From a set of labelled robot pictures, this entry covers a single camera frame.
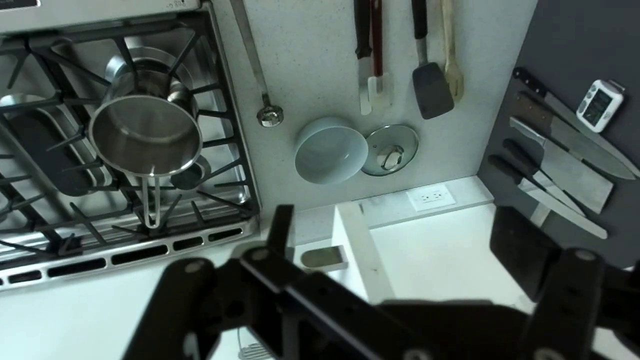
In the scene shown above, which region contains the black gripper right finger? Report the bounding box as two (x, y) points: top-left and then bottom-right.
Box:
(488, 205), (640, 360)

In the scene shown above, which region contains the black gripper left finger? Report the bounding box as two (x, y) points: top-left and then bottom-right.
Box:
(123, 201), (416, 360)

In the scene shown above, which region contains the steel cupboard door handle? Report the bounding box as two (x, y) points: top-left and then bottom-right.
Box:
(298, 244), (351, 272)

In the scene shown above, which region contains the white cupboard door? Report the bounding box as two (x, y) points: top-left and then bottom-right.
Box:
(331, 199), (396, 306)

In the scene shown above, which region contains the broad cleaver knife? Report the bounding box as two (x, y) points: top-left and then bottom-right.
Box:
(509, 116), (617, 216)

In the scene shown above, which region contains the long chef knife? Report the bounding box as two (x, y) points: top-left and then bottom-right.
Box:
(510, 65), (640, 184)

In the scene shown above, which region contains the stainless steel gas stove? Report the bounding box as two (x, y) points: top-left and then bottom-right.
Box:
(0, 0), (264, 294)

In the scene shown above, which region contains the white kitchen timer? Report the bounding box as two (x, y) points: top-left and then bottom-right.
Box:
(576, 77), (627, 133)

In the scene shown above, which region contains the pale blue bowl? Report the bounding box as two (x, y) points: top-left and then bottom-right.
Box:
(295, 116), (371, 185)

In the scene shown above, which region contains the steel saucepan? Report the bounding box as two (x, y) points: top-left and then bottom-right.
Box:
(86, 91), (205, 231)

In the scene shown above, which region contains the long steel measuring spoon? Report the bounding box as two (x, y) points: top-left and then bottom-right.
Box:
(229, 0), (287, 129)

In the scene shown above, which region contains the black spatula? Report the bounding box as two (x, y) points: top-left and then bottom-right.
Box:
(409, 0), (457, 122)

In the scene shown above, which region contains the pale slender spoon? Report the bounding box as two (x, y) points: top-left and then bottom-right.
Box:
(438, 0), (467, 102)

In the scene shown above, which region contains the slim black handled knife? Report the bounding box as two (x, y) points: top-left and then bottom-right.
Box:
(488, 154), (611, 242)

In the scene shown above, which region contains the small black handled knife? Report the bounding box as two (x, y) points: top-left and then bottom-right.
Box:
(501, 137), (588, 218)

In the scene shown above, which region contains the white wall outlet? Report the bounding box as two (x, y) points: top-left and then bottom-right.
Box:
(406, 184), (459, 213)

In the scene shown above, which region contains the black handled steel utensil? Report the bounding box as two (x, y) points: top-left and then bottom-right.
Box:
(352, 0), (376, 118)

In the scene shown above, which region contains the black-handled kitchen tool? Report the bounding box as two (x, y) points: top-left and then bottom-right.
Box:
(368, 0), (388, 96)

